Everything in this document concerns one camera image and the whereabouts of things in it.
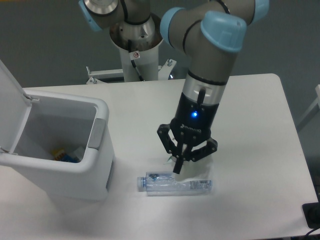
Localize white trash can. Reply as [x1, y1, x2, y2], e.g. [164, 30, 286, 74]
[0, 90, 114, 201]

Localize black device at table edge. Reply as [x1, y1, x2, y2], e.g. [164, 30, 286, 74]
[302, 202, 320, 229]

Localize white trash can lid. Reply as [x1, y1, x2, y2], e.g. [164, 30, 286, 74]
[0, 62, 39, 154]

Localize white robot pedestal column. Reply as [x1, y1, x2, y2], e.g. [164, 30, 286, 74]
[109, 12, 166, 83]

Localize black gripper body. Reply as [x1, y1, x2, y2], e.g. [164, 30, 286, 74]
[170, 91, 219, 149]

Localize white furniture leg at right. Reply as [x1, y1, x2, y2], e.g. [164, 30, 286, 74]
[296, 84, 320, 132]

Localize white plastic wrapper bag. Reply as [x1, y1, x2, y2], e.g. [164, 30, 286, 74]
[173, 154, 213, 183]

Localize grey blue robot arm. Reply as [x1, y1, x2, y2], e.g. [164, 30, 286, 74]
[79, 0, 270, 174]

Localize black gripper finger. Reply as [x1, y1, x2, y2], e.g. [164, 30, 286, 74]
[157, 124, 183, 159]
[172, 137, 218, 174]

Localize white metal base frame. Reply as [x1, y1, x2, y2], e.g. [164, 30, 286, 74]
[85, 58, 188, 85]

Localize black cable on pedestal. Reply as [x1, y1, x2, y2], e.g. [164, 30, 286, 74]
[127, 38, 146, 82]

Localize clear plastic water bottle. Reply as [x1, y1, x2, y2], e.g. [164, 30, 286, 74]
[136, 171, 213, 197]

